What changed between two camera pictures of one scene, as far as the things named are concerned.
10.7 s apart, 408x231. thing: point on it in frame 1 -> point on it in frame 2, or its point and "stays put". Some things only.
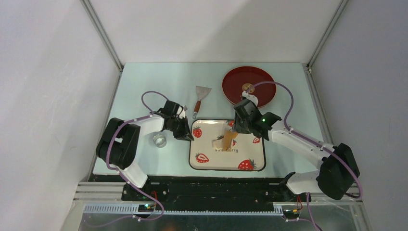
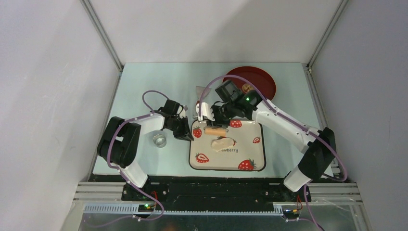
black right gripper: (237, 127) -> (214, 121)
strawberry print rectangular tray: (247, 153) stays put
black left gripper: (185, 132) stays put
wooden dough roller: (228, 135) -> (210, 131)
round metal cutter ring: (159, 140) stays put
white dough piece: (217, 144) stays put
